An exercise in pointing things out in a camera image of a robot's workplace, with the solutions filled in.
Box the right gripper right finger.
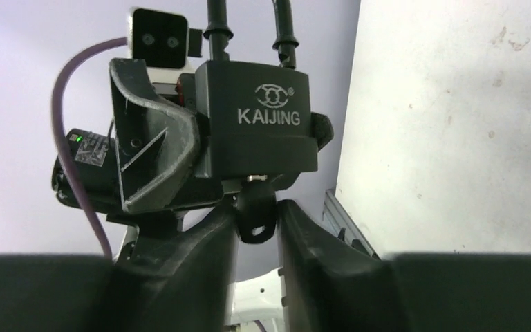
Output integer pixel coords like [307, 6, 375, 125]
[278, 200, 531, 332]

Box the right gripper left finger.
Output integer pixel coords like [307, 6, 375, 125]
[0, 203, 236, 331]

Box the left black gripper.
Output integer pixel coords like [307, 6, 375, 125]
[109, 58, 299, 214]

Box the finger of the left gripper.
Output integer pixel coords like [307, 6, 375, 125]
[310, 112, 334, 151]

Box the black-headed key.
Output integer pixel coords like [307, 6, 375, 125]
[236, 179, 277, 244]

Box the black padlock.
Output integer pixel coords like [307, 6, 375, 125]
[195, 1, 318, 179]

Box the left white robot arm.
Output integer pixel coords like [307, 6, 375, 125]
[52, 59, 334, 331]

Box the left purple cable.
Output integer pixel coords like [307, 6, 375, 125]
[50, 36, 129, 261]

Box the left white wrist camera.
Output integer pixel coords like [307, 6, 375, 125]
[127, 7, 203, 84]

